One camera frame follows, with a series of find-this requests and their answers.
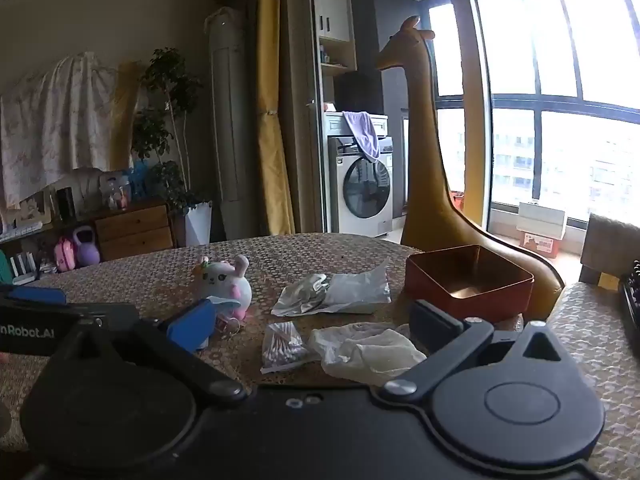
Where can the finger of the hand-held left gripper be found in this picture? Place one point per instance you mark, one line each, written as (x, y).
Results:
(35, 295)

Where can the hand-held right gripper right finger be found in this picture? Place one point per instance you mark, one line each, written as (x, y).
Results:
(432, 325)

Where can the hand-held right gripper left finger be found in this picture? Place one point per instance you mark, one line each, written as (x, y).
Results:
(192, 325)

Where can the red metal tin box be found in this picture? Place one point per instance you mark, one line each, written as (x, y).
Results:
(425, 285)

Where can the white plush bunny toy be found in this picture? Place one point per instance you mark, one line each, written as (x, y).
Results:
(225, 282)

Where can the translucent plastic pouch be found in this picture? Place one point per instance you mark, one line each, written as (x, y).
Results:
(356, 290)

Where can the bag of cotton swabs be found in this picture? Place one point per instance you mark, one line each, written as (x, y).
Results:
(282, 345)

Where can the silver foil bag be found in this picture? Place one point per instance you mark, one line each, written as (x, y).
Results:
(300, 295)

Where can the white router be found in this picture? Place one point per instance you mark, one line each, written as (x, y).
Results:
(22, 269)

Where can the pink toy backpack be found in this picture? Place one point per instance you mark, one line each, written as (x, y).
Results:
(65, 257)

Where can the purple kettlebell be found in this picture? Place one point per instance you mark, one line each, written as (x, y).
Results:
(86, 252)

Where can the white planter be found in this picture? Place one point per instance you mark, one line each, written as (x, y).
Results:
(197, 225)

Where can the wooden drawer cabinet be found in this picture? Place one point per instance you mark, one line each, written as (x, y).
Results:
(132, 232)

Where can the red printed cardboard box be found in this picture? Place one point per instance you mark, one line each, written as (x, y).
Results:
(540, 245)

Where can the white washing machine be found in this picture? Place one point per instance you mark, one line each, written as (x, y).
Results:
(360, 195)

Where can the beige upholstered chair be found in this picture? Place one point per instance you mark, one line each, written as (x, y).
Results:
(585, 320)

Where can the white cardboard box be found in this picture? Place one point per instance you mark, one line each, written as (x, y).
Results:
(542, 217)

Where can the blue package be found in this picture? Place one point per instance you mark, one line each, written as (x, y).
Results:
(140, 180)

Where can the brown giraffe statue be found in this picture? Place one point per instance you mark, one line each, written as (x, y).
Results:
(425, 160)

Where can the floral cover cloth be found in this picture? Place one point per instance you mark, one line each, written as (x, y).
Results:
(50, 125)

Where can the yellow curtain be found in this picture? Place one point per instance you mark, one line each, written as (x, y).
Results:
(272, 160)

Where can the covered standing air conditioner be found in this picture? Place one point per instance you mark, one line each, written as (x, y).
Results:
(232, 135)

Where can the black beaded massager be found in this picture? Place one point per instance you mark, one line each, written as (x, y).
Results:
(631, 295)

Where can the purple cloth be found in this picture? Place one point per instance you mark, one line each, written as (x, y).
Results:
(362, 132)

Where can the beige curtain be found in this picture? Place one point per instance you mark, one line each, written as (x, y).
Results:
(302, 110)

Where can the green potted plant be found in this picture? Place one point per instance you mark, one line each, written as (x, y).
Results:
(167, 75)

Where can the photo frame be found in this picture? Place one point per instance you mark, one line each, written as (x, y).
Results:
(32, 207)

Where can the white wall cabinet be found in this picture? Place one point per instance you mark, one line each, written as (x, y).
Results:
(330, 10)

